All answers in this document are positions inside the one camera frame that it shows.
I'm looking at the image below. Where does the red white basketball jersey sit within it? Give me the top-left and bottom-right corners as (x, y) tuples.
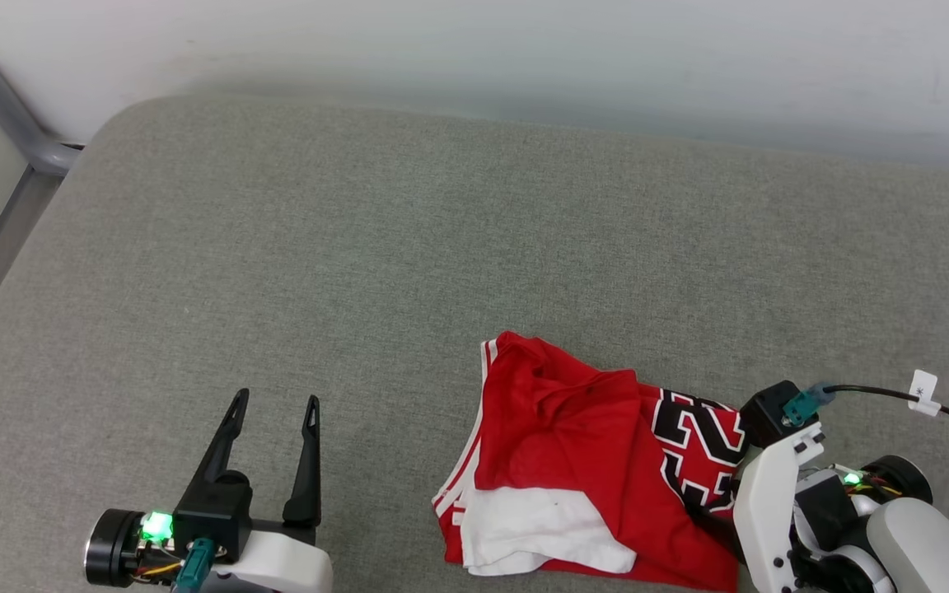
(432, 331), (752, 593)

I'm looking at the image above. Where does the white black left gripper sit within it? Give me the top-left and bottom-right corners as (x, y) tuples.
(83, 389), (334, 593)

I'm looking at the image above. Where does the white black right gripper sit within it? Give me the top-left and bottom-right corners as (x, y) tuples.
(732, 423), (934, 593)

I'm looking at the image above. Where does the left camera cable teal plug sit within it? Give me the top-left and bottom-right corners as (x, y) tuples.
(173, 537), (217, 593)

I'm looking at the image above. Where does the white paper cable tag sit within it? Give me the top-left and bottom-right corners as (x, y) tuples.
(907, 369), (943, 418)

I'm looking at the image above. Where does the grey metal pipe frame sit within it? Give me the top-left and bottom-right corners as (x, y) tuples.
(0, 7), (84, 378)

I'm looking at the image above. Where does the camera cable teal plug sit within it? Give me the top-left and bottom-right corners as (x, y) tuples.
(782, 382), (949, 453)
(173, 537), (217, 593)

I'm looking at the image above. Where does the right camera cable teal plug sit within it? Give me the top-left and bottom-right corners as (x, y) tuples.
(782, 382), (949, 453)

